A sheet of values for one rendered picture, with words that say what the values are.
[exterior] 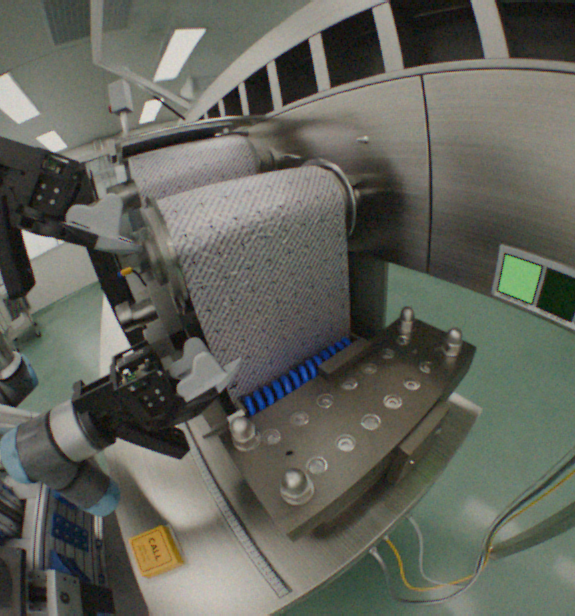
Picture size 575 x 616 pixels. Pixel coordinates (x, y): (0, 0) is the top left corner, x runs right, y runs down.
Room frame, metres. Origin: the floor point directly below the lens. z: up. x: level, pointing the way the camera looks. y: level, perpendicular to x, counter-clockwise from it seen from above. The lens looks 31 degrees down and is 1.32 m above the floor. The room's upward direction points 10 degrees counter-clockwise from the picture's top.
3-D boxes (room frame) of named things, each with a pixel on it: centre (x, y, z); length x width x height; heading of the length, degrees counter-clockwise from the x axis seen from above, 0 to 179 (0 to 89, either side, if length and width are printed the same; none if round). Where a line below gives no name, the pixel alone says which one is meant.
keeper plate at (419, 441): (0.16, -0.15, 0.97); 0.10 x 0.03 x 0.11; 120
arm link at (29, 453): (0.11, 0.34, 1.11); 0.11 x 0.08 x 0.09; 120
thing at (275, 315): (0.31, 0.00, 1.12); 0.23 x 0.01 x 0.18; 120
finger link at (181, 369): (0.26, 0.12, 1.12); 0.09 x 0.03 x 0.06; 121
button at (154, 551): (0.05, 0.26, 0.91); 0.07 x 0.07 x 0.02; 30
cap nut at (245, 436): (0.19, 0.08, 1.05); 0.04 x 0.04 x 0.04
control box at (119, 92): (0.80, 0.39, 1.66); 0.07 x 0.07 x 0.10; 9
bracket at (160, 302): (0.31, 0.19, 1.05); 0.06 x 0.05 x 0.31; 120
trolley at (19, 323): (2.68, 4.37, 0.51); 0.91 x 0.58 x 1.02; 54
